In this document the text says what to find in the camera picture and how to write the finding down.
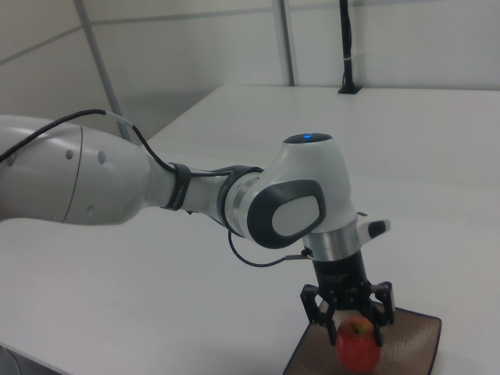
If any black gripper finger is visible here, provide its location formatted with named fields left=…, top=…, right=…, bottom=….
left=299, top=284, right=337, bottom=347
left=366, top=280, right=396, bottom=348

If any black pole with base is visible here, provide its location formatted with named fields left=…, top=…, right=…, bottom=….
left=337, top=0, right=363, bottom=95

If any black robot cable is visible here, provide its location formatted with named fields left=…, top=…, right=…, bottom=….
left=0, top=109, right=313, bottom=267

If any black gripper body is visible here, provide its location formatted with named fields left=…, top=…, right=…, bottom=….
left=311, top=251, right=377, bottom=313

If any grey metal partition post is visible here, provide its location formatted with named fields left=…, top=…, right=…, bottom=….
left=272, top=0, right=297, bottom=88
left=73, top=0, right=133, bottom=142

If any red apple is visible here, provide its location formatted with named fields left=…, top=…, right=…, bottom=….
left=336, top=316, right=382, bottom=372

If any brown square ceramic plate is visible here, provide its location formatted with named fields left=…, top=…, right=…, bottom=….
left=281, top=306, right=443, bottom=375

